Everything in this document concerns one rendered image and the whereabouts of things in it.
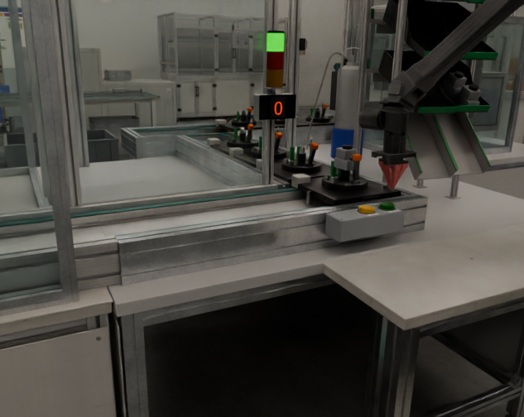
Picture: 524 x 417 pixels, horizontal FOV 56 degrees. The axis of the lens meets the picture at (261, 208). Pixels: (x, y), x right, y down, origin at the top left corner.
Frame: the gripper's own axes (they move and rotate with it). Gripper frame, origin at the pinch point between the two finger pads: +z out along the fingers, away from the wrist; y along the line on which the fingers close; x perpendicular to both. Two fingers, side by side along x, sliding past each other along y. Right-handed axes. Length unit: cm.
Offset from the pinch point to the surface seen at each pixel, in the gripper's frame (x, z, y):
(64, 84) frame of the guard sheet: -38, -26, 74
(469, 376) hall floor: -27, 103, -80
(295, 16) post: -127, -53, -47
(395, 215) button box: 2.7, 7.4, 0.4
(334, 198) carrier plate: -12.1, 5.1, 9.3
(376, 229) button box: 2.5, 10.5, 6.4
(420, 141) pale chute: -21.2, -6.8, -31.0
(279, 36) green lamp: -31, -38, 17
